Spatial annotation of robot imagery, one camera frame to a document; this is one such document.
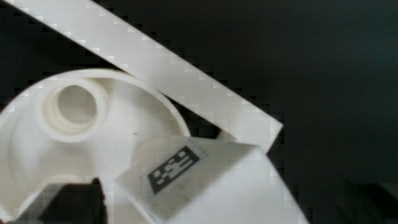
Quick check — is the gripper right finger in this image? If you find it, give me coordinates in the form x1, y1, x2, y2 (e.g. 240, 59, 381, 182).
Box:
336, 182, 398, 224

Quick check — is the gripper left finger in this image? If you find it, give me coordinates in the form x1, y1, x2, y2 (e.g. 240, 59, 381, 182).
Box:
11, 178, 107, 224

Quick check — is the white stool leg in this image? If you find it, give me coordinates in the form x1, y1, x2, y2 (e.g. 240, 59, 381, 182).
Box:
118, 136, 310, 224

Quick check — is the white round stool seat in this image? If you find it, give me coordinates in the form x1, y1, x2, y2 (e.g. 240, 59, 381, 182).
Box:
0, 69, 191, 224

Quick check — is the white right fence piece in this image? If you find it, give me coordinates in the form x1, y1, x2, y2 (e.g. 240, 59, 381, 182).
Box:
4, 0, 283, 148

